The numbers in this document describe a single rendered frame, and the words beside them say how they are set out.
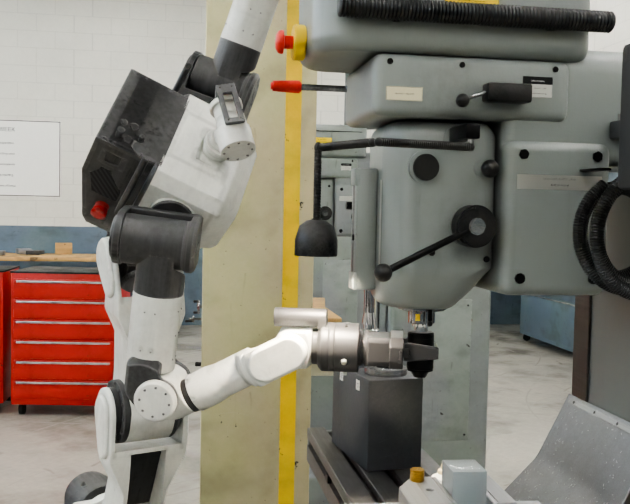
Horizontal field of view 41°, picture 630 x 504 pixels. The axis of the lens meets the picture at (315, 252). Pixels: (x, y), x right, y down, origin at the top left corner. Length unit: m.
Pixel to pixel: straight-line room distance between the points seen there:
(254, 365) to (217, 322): 1.70
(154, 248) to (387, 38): 0.53
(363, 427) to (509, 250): 0.53
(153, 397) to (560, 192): 0.79
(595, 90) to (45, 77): 9.47
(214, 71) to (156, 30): 8.87
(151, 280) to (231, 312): 1.70
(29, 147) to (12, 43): 1.23
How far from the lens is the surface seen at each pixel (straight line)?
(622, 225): 1.63
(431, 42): 1.38
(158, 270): 1.49
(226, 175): 1.61
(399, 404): 1.73
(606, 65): 1.52
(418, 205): 1.39
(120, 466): 1.96
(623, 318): 1.62
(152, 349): 1.53
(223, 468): 3.31
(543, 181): 1.44
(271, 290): 3.18
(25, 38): 10.75
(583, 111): 1.49
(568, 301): 8.92
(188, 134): 1.64
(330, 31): 1.36
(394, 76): 1.37
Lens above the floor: 1.48
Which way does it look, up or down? 3 degrees down
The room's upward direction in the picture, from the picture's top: 1 degrees clockwise
